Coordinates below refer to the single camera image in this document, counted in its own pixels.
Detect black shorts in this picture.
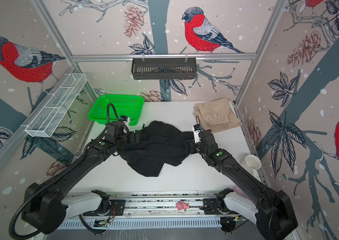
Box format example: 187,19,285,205
118,121,194,177

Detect beige drawstring shorts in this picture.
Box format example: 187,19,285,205
194,98,242,133

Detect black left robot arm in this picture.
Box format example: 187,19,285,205
8,103,137,240

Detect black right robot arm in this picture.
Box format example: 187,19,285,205
190,130,298,240

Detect green plastic perforated basket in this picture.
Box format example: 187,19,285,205
88,95,144,126

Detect white mug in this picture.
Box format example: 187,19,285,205
245,155,262,178

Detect pink cloth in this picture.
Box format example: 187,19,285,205
233,186,246,198

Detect pink toy figure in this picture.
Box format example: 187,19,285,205
176,200,190,211

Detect black hanging slotted basket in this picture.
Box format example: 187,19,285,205
131,58,197,80

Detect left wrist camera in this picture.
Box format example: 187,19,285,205
120,116,130,127

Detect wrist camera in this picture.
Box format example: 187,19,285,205
193,124,203,144
120,116,130,127

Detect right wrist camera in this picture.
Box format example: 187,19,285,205
193,124,203,144

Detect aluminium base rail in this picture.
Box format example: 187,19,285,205
58,191,253,231

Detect white wire mesh shelf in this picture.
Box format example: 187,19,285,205
25,73,87,138

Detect horizontal aluminium rail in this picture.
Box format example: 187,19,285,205
71,53,258,63

